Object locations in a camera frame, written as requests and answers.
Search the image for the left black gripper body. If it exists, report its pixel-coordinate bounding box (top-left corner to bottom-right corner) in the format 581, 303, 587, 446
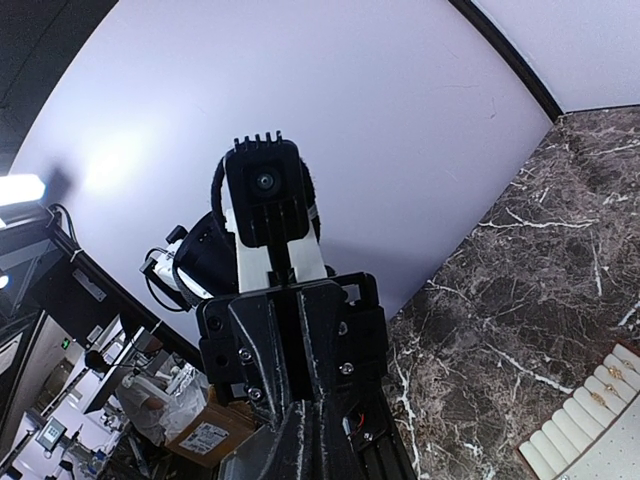
196, 272, 388, 405

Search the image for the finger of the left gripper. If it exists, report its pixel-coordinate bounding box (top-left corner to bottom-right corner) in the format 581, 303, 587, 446
228, 287, 313, 440
297, 279, 389, 479

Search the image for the red jewelry tray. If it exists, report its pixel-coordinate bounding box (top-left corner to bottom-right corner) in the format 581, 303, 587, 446
516, 342, 639, 480

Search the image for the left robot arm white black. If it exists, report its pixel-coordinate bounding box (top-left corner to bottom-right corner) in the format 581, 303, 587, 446
165, 215, 408, 479

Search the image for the cardboard box background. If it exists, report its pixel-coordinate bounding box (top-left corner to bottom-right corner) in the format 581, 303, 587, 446
164, 390, 255, 468

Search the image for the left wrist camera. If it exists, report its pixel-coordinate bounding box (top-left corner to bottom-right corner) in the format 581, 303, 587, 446
207, 130, 331, 294

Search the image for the left black frame post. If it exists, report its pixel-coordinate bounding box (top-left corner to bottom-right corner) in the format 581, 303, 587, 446
448, 0, 564, 123

